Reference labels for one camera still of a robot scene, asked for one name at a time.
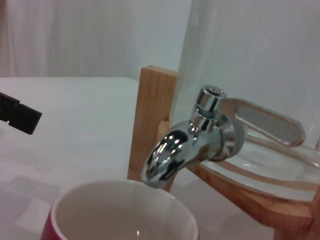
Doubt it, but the wooden dispenser stand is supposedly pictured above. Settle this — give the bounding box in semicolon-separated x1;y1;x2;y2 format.
126;65;315;240

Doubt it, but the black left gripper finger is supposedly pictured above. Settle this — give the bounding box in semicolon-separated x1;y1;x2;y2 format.
0;91;43;136

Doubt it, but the glass water dispenser jar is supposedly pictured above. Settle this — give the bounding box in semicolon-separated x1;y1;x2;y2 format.
172;0;320;203

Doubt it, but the chrome faucet with lever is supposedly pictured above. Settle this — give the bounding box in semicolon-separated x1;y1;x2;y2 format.
140;84;306;190

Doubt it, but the red ceramic cup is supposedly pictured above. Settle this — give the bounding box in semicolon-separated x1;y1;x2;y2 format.
40;179;201;240

